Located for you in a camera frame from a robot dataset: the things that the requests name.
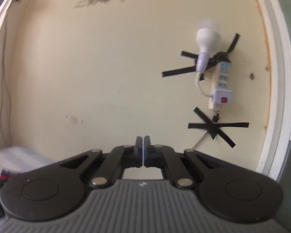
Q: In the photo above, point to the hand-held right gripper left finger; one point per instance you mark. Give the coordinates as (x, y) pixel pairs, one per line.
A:
(141, 151)

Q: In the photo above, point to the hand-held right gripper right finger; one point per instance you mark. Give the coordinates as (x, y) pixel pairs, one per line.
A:
(147, 151)

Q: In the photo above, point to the black tape cross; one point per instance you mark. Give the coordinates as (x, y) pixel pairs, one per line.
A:
(177, 71)
(214, 127)

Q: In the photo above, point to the striped bed sheet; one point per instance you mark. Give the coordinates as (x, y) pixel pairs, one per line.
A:
(17, 156)

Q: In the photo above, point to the white light bulb with socket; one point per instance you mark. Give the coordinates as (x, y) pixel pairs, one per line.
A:
(207, 38)

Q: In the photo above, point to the red black patterned cloth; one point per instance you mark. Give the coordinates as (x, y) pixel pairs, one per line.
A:
(5, 177)

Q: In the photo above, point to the white plug adapter red switch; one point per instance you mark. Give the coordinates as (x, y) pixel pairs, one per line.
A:
(222, 96)

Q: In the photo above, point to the cream wall power strip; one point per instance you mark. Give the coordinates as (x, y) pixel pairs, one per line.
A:
(223, 78)

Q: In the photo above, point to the white door frame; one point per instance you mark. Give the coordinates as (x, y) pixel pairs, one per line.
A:
(278, 77)

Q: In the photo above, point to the white window frame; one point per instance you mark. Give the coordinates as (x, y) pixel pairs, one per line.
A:
(3, 8)

